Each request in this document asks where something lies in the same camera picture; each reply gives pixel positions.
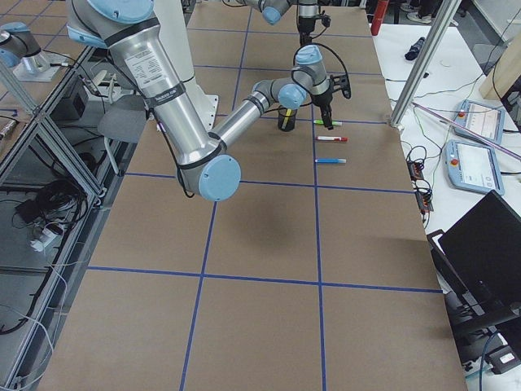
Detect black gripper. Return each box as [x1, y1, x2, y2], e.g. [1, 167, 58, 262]
[312, 90, 334, 130]
[297, 15, 316, 47]

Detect red white marker pen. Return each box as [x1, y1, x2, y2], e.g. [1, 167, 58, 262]
[315, 136, 348, 143]

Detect blue marker pen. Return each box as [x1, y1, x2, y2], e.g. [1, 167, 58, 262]
[314, 158, 347, 165]

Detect yellow highlighter pen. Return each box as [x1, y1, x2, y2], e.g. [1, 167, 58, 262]
[282, 109, 291, 129]

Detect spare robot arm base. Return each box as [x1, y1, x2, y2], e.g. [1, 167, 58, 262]
[1, 22, 58, 82]

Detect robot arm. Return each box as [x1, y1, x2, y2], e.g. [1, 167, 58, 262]
[67, 1, 333, 201]
[221, 0, 331, 48]

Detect black mesh pen cup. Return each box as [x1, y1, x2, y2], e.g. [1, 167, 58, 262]
[277, 107, 298, 132]

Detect red fire extinguisher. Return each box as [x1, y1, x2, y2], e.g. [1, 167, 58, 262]
[370, 0, 389, 37]

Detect orange circuit board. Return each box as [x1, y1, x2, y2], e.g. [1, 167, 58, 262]
[407, 161, 424, 181]

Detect lower teach pendant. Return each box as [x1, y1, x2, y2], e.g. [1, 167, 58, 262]
[444, 140, 505, 196]

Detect teach pendant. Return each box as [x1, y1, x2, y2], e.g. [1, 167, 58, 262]
[453, 99, 506, 143]
[444, 140, 505, 196]

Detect upper teach pendant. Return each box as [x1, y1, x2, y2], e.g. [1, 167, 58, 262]
[453, 99, 506, 143]

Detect grey chair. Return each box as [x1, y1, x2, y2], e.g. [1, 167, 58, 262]
[98, 94, 147, 176]

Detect black laptop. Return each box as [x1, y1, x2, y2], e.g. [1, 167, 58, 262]
[427, 190, 520, 354]

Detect black braided cable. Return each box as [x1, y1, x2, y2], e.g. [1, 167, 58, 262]
[291, 43, 351, 89]

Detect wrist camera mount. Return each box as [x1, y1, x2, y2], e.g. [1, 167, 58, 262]
[315, 12, 331, 29]

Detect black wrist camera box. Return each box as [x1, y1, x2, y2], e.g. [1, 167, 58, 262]
[330, 73, 352, 99]

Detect white pedestal base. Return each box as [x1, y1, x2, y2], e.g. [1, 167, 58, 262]
[154, 0, 220, 134]

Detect aluminium frame post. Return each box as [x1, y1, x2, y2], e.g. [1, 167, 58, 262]
[389, 0, 461, 128]

